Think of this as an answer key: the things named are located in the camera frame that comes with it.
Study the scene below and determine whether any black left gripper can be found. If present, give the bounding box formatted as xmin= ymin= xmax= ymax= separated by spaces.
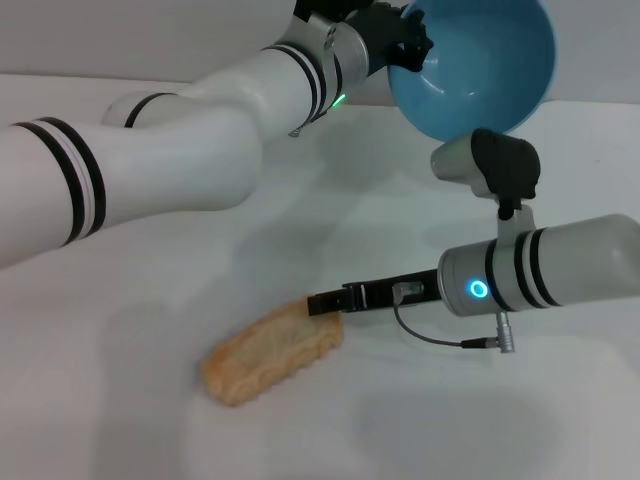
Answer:
xmin=355 ymin=2 xmax=434 ymax=79

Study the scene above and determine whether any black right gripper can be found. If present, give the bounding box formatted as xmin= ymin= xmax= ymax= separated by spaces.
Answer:
xmin=306 ymin=268 xmax=445 ymax=318

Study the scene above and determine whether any orange ridged bread roll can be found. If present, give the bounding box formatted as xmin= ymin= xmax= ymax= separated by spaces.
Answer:
xmin=201 ymin=298 xmax=345 ymax=407

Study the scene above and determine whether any blue bowl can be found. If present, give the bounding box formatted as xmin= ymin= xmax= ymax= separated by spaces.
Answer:
xmin=387 ymin=0 xmax=557 ymax=143

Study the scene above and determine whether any silver camera mount bracket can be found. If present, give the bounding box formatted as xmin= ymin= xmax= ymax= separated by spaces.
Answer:
xmin=495 ymin=197 xmax=536 ymax=247
xmin=304 ymin=12 xmax=337 ymax=69

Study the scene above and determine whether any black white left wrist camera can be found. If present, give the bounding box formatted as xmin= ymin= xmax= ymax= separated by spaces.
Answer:
xmin=294 ymin=0 xmax=371 ymax=24

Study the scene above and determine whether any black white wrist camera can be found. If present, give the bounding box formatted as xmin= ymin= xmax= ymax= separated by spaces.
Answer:
xmin=294 ymin=0 xmax=371 ymax=24
xmin=429 ymin=128 xmax=543 ymax=202

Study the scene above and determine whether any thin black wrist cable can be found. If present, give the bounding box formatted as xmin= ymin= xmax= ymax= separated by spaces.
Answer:
xmin=392 ymin=282 xmax=501 ymax=350

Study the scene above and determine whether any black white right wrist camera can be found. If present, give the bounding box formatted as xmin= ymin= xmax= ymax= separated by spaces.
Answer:
xmin=429 ymin=128 xmax=543 ymax=202

